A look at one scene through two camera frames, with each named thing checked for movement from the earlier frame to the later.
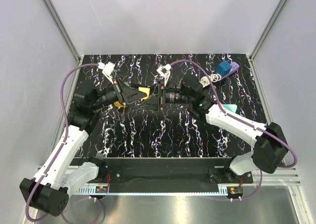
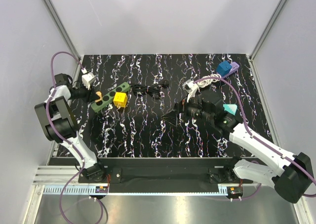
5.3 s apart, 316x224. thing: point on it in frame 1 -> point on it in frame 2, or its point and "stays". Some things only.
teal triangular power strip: [232, 107] stays
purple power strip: [235, 67] stays
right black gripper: [152, 103] -> [181, 108]
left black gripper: [122, 90] -> [90, 94]
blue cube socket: [223, 67] stays
